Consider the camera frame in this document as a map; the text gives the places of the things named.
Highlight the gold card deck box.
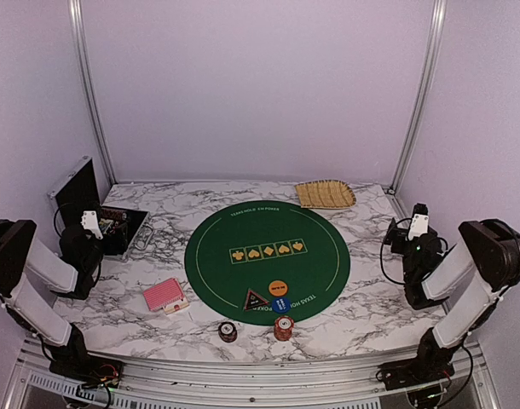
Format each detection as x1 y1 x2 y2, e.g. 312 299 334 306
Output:
163 297 189 314

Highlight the left aluminium frame post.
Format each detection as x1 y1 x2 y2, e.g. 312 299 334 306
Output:
68 0 118 186

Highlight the orange big blind button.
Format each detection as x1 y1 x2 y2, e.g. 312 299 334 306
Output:
269 280 288 297

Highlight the round green poker mat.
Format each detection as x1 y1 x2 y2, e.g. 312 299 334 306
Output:
184 200 351 326

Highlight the brown poker chip stack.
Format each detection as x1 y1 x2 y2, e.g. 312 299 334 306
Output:
218 321 237 343

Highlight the blue small blind button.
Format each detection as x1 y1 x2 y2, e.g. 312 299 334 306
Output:
271 297 292 314

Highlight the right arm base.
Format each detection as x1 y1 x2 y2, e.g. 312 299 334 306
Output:
375 358 455 390

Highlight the right aluminium frame post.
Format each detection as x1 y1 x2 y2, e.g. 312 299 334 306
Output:
389 0 448 195

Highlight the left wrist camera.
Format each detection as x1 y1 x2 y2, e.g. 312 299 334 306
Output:
81 210 103 240

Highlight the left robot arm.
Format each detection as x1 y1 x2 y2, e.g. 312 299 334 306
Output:
0 219 103 379

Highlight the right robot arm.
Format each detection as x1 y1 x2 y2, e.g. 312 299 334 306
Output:
382 219 520 382

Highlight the triangular all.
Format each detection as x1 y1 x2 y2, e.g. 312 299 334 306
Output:
243 289 267 311

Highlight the front aluminium rail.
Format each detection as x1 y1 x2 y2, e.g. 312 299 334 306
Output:
3 340 500 409

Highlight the woven bamboo tray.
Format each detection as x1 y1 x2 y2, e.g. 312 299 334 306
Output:
295 180 356 210

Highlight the aluminium frame post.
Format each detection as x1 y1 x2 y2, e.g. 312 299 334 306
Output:
389 0 448 195
68 0 118 186

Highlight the red playing card deck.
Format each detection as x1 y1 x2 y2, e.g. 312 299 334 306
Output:
143 278 185 311

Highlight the orange poker chip stack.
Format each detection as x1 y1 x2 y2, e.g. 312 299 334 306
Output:
274 316 294 341

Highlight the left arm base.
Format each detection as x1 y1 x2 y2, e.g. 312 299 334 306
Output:
49 356 124 387

